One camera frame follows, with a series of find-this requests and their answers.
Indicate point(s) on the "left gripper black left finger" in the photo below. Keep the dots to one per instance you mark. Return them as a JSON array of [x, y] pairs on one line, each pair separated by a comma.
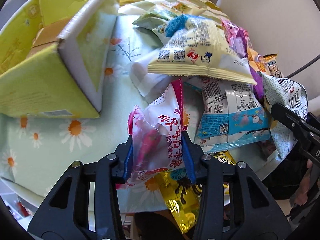
[[83, 204]]

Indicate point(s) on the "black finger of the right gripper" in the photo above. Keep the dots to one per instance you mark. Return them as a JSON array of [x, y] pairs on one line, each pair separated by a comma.
[[306, 132]]

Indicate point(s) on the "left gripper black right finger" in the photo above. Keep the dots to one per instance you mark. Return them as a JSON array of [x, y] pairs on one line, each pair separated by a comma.
[[235, 204]]

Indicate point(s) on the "yellow gold snack bag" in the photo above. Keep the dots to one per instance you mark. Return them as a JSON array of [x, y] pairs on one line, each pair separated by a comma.
[[181, 197]]

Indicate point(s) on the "white grey patterned snack bag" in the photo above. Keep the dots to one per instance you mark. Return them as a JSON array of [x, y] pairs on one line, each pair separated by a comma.
[[293, 96]]

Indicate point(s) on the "blue white penguin snack bag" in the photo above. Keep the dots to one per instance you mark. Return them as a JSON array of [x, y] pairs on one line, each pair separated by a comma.
[[232, 117]]

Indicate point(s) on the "pink white candy bag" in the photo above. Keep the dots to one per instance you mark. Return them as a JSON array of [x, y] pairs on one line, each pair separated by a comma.
[[156, 136]]

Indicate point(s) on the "pink sakura snack bag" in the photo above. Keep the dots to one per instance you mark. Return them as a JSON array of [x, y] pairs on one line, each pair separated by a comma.
[[237, 38]]

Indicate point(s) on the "pale yellow snack bag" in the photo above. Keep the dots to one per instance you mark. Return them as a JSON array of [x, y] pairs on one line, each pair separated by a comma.
[[197, 47]]

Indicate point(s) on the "green cardboard box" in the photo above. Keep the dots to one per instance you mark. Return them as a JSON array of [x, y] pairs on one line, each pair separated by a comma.
[[53, 55]]

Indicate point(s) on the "green cartoon snack bag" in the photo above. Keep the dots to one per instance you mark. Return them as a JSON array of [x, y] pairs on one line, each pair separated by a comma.
[[158, 16]]

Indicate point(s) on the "purple potato chip bag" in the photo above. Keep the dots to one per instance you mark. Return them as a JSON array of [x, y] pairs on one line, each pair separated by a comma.
[[258, 88]]

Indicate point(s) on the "orange snack bag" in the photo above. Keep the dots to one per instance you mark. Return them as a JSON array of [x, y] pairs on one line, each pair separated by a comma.
[[267, 63]]

